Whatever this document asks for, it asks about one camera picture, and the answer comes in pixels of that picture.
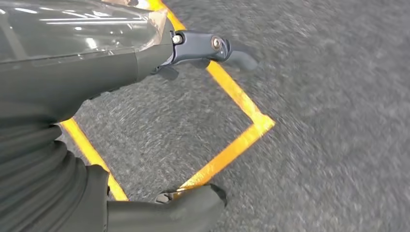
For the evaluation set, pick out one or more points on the yellow floor tape square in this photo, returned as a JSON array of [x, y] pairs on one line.
[[259, 123]]

